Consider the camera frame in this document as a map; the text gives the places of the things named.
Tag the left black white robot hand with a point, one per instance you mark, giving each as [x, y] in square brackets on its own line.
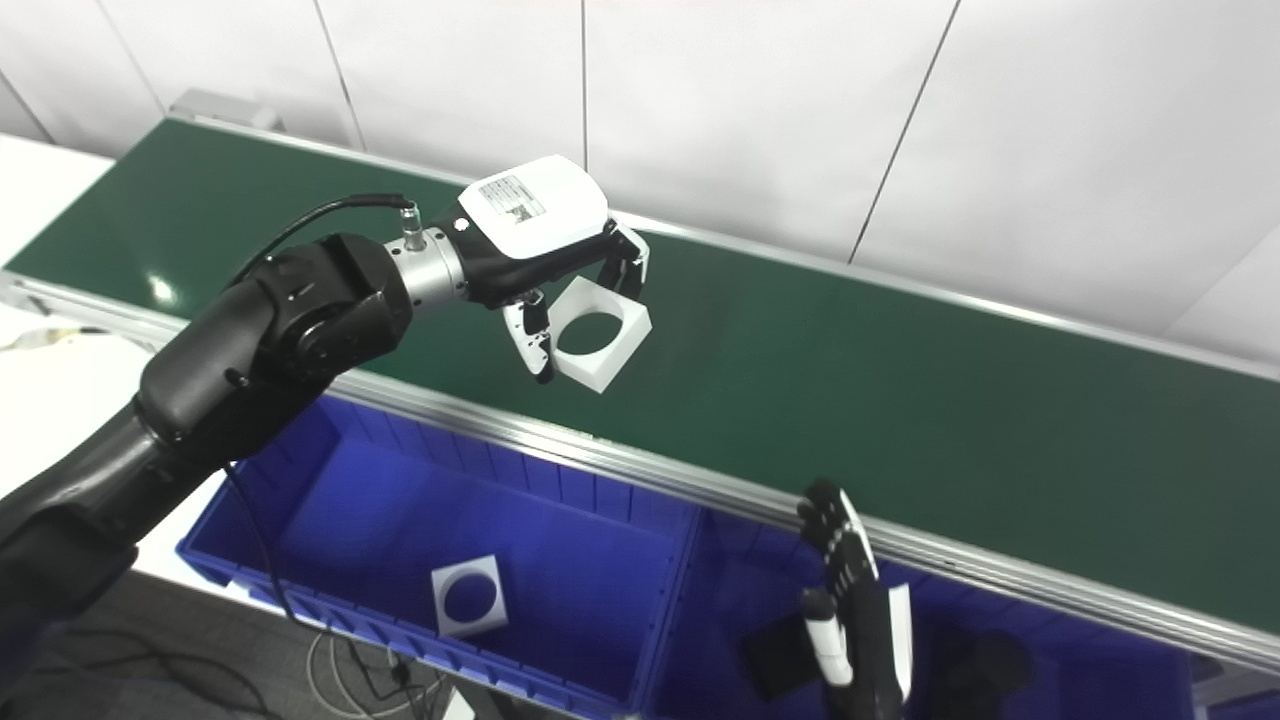
[530, 215]

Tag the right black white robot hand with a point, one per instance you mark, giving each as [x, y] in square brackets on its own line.
[860, 630]

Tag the white square part round hole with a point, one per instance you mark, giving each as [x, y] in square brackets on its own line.
[630, 335]
[475, 628]

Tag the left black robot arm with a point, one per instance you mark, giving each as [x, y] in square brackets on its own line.
[250, 340]

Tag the black cylinder block part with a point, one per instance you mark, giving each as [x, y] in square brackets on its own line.
[980, 680]

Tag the green conveyor belt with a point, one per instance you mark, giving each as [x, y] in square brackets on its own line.
[900, 400]
[650, 470]

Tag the grey conveyor motor box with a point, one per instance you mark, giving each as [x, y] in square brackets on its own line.
[220, 105]

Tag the small white floor object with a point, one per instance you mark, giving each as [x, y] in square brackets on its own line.
[458, 708]

